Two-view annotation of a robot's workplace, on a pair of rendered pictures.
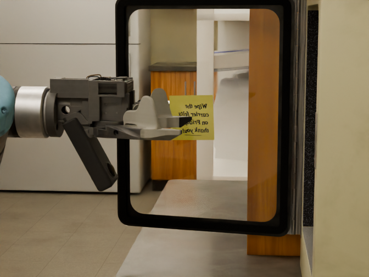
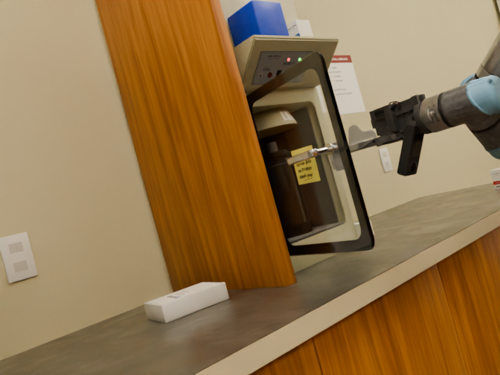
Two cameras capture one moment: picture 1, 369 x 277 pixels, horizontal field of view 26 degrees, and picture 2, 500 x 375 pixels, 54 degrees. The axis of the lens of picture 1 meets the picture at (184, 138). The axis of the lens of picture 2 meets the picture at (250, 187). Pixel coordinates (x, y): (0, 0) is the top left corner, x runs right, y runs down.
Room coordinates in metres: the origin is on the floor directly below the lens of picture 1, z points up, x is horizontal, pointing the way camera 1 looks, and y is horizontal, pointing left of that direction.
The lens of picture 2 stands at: (2.19, 0.62, 1.15)
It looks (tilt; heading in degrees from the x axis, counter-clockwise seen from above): 1 degrees up; 223
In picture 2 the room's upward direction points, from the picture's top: 15 degrees counter-clockwise
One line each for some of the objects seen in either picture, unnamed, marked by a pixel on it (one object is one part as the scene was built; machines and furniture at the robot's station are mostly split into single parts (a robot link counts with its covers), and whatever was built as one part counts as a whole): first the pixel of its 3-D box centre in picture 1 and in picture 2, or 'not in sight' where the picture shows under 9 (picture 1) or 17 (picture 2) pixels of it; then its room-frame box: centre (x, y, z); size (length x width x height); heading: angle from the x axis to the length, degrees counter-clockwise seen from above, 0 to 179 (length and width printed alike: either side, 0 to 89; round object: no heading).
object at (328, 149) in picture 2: not in sight; (309, 155); (1.38, 0.03, 1.20); 0.10 x 0.05 x 0.03; 75
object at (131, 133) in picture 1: (122, 130); not in sight; (1.11, 0.09, 1.20); 0.09 x 0.05 x 0.02; 48
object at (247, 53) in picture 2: not in sight; (289, 63); (1.14, -0.12, 1.46); 0.32 x 0.11 x 0.10; 175
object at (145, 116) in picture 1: (149, 117); not in sight; (1.08, 0.05, 1.22); 0.09 x 0.03 x 0.06; 48
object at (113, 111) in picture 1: (92, 108); (402, 121); (1.15, 0.13, 1.22); 0.12 x 0.08 x 0.09; 84
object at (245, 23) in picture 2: not in sight; (258, 27); (1.22, -0.13, 1.56); 0.10 x 0.10 x 0.09; 85
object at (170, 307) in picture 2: not in sight; (186, 300); (1.51, -0.32, 0.96); 0.16 x 0.12 x 0.04; 165
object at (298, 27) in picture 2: not in sight; (299, 34); (1.07, -0.12, 1.54); 0.05 x 0.05 x 0.06; 82
